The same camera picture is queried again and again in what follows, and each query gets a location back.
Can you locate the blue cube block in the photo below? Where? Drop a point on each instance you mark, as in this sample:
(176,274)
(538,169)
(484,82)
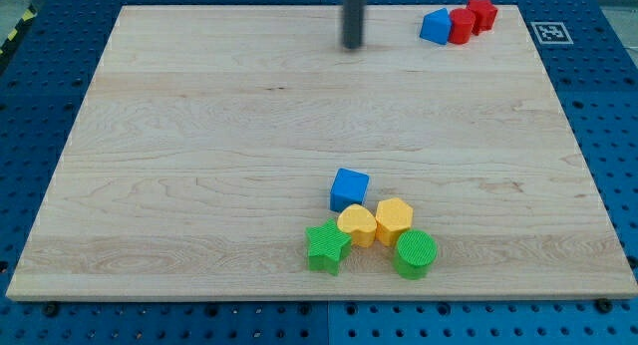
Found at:
(349,187)

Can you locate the yellow heart block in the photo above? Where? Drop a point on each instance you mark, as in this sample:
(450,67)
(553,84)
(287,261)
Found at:
(357,221)

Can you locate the blue triangular block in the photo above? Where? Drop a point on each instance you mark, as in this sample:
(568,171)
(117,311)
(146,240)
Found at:
(436,26)

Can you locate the light wooden board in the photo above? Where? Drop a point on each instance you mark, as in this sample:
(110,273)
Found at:
(210,136)

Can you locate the red cylinder block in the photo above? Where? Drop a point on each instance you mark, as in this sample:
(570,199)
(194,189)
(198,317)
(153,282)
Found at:
(462,24)

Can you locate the green cylinder block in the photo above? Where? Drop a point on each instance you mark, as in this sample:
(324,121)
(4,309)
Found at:
(415,252)

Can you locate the black bolt front left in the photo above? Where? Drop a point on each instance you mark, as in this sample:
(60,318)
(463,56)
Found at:
(50,309)

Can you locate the white fiducial marker tag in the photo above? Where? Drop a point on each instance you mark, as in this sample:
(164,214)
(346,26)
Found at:
(551,33)

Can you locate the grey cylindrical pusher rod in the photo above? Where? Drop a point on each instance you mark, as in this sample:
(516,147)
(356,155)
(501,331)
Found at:
(353,18)

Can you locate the red star block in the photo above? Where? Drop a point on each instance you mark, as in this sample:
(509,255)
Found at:
(485,13)

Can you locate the yellow hexagon block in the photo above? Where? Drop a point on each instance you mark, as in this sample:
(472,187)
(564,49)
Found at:
(394,217)

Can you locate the black bolt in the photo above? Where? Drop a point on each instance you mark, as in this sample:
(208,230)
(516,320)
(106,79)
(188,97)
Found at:
(604,305)
(50,309)

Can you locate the black bolt front right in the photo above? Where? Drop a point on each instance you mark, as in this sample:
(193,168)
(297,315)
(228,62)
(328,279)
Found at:
(604,305)

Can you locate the green star block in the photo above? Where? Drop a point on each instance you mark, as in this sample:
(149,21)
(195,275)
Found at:
(327,247)

